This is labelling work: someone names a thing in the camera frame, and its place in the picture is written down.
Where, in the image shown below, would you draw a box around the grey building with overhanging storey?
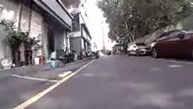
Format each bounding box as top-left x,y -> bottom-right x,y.
65,4 -> 95,59

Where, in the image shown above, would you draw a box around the silver car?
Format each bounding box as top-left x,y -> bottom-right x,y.
126,40 -> 154,58

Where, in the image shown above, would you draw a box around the row of parked scooters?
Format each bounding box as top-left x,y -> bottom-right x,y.
62,46 -> 101,63

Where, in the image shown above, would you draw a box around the dark red car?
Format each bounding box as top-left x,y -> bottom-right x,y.
148,27 -> 193,67

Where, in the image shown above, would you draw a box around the grey concrete building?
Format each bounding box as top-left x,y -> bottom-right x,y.
0,0 -> 77,71

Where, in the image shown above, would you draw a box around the grey paved roadside strip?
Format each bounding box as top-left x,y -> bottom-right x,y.
0,58 -> 98,109

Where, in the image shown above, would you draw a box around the potted plants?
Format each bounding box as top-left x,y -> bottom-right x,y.
0,15 -> 48,69

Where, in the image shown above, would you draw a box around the pole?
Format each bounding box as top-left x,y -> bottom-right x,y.
101,22 -> 107,52

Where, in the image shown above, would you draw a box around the row of trees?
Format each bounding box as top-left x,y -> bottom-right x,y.
96,0 -> 193,48

